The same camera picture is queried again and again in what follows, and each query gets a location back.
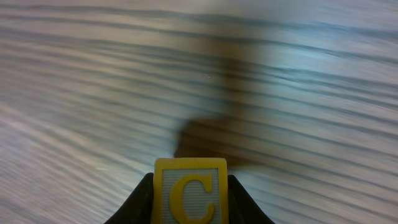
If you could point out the yellow letter C block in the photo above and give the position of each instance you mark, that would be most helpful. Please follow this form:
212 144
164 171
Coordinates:
190 190

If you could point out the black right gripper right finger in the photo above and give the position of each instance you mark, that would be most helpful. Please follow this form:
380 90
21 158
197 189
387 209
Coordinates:
242 209

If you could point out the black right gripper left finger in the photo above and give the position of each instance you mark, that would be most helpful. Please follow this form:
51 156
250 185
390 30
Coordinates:
137 208

